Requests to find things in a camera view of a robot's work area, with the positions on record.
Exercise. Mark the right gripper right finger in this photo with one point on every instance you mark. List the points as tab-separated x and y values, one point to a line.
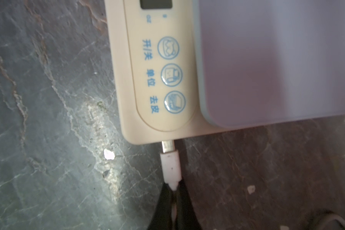
186	217

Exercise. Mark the white grey kitchen scale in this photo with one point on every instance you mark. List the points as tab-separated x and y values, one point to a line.
191	68

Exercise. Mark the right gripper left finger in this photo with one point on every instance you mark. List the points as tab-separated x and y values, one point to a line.
162	217

